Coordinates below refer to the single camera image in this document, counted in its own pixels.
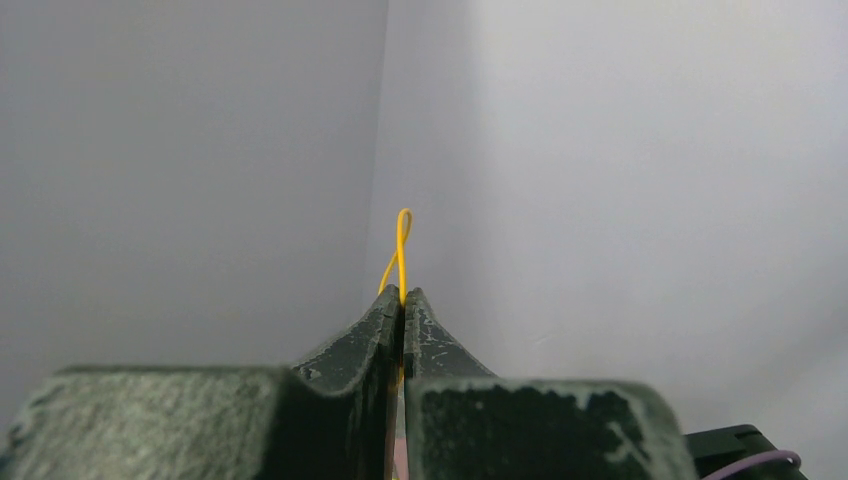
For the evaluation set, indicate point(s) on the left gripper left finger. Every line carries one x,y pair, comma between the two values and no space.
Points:
330,415

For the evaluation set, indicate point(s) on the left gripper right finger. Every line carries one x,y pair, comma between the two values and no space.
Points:
464,422

